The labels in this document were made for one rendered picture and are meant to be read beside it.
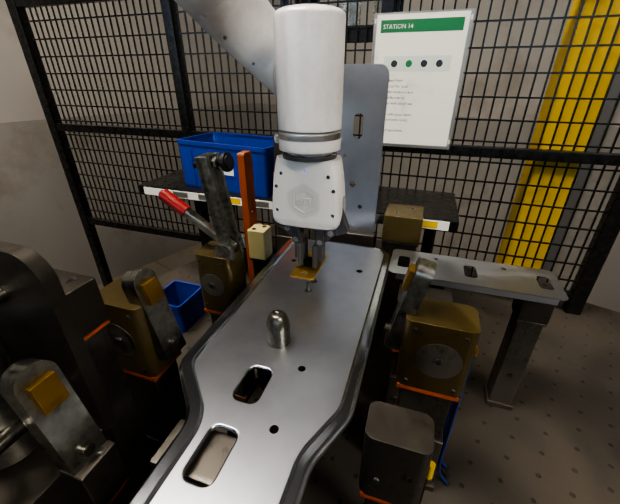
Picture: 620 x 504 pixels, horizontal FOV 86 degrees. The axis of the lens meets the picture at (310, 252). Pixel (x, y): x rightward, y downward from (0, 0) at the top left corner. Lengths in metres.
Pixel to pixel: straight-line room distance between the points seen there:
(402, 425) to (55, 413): 0.33
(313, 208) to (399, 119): 0.58
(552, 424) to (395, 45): 0.91
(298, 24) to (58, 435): 0.46
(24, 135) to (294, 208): 2.15
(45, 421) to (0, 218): 2.19
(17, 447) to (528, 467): 0.76
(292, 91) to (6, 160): 2.18
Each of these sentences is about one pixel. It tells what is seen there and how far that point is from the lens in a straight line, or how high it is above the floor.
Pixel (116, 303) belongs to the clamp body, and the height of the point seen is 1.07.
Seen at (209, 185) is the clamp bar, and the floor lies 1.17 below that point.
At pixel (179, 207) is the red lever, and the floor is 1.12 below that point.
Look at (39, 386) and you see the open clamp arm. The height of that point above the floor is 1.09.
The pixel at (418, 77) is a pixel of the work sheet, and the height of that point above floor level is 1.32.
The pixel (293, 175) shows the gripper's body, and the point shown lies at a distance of 0.46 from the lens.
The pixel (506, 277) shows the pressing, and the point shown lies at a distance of 0.70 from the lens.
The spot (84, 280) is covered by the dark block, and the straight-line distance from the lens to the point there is 0.45.
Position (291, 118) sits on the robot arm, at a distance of 0.44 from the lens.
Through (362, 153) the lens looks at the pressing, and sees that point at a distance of 0.73.
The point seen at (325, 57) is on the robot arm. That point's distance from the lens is 0.43.
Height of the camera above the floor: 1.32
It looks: 28 degrees down
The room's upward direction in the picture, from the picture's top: straight up
